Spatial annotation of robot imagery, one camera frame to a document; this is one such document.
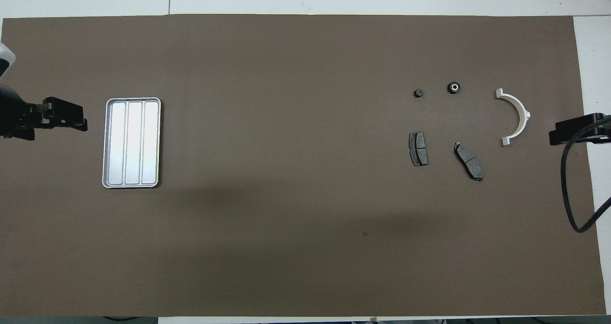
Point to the short grey brake pad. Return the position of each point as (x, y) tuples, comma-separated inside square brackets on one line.
[(420, 150)]

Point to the silver metal tray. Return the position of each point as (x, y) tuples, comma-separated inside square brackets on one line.
[(133, 142)]

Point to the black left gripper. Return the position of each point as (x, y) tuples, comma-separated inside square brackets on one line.
[(14, 114)]

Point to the white semicircular bracket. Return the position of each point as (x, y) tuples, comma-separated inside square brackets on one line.
[(519, 108)]

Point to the brown table mat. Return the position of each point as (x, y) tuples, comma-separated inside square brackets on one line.
[(305, 219)]

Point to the long grey brake pad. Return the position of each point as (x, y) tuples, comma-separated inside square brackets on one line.
[(470, 164)]

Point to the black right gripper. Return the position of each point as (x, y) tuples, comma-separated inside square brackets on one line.
[(602, 128)]

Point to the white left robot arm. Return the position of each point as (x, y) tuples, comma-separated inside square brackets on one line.
[(5, 57)]

